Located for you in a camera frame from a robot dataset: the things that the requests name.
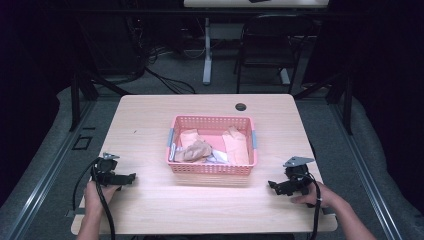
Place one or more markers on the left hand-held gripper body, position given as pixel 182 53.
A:
pixel 105 170

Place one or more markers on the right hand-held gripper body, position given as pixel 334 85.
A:
pixel 297 183

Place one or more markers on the person's right hand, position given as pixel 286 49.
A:
pixel 325 196

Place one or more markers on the person's left hand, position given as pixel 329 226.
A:
pixel 93 198

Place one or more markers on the white striped cloth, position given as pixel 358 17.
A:
pixel 174 153

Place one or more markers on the long peach sock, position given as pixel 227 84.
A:
pixel 237 148

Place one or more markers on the pink plastic basket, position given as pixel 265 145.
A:
pixel 211 169

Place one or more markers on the tan crumpled sock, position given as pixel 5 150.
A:
pixel 196 152

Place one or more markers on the small peach sock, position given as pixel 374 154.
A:
pixel 190 137

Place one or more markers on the black metal stand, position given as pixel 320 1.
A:
pixel 348 103
pixel 76 100

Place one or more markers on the black table grommet hole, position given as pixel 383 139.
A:
pixel 240 107

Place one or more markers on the white desk foot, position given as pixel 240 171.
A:
pixel 285 76

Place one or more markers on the black chair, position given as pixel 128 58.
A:
pixel 270 40

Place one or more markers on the white desk leg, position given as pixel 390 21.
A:
pixel 207 53

